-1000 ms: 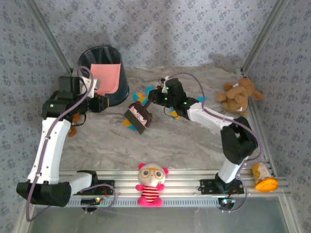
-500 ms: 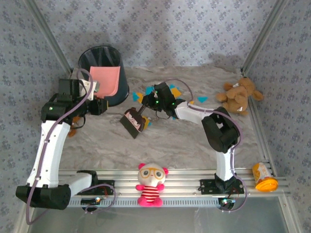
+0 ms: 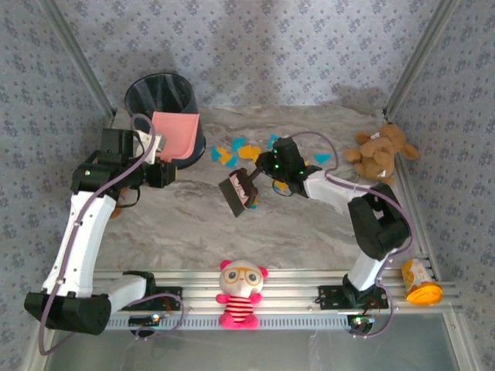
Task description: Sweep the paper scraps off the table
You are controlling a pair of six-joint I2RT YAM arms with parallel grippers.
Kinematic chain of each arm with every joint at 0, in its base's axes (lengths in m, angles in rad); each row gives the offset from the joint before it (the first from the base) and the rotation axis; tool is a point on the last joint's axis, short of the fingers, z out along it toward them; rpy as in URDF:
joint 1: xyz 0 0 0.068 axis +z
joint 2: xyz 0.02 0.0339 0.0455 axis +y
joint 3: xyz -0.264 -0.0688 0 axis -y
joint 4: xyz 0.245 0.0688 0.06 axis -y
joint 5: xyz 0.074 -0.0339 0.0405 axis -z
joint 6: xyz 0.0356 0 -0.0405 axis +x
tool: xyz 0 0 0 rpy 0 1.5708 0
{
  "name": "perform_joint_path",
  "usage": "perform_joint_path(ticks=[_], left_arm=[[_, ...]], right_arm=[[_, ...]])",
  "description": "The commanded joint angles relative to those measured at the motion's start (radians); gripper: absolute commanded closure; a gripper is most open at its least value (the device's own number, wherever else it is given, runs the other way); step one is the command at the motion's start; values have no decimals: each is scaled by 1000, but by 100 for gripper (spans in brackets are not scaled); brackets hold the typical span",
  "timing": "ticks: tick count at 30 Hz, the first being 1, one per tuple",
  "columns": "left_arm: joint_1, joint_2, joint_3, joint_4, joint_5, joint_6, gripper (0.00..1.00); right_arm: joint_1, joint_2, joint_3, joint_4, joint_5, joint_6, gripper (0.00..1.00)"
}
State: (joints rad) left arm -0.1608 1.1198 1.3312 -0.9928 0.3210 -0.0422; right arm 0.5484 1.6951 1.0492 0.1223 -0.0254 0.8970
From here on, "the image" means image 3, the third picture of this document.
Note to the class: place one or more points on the dark blue trash bin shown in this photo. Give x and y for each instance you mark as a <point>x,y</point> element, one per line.
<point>162,94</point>

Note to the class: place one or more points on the pink white plush doll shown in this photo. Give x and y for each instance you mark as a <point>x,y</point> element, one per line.
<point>239,282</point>

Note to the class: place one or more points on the small circuit board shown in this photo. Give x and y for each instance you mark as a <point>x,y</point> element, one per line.
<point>361,321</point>
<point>145,320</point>

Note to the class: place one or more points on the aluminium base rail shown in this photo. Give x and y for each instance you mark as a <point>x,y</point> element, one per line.
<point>294,297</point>

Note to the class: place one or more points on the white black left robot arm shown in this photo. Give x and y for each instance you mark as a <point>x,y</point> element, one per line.
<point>81,239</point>

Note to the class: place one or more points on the pink dustpan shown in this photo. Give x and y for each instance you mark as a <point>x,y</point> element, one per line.
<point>176,133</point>

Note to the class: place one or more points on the aluminium frame post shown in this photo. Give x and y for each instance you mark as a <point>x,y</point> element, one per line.
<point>422,58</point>
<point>79,58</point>

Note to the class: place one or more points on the cartoon face hand brush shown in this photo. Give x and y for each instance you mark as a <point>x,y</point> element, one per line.
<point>239,191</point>

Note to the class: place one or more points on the brown plush monkey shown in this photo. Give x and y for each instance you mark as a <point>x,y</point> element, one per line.
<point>115,212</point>

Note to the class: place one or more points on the tan teddy bear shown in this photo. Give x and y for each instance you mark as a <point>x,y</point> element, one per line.
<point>379,154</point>

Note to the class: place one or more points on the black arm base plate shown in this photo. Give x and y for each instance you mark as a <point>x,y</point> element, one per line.
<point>328,295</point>
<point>170,293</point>

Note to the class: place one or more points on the aluminium side rail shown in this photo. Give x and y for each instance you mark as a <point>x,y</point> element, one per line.
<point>424,232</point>
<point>109,121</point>

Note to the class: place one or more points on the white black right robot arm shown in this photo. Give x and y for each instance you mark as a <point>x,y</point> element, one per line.
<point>379,228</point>

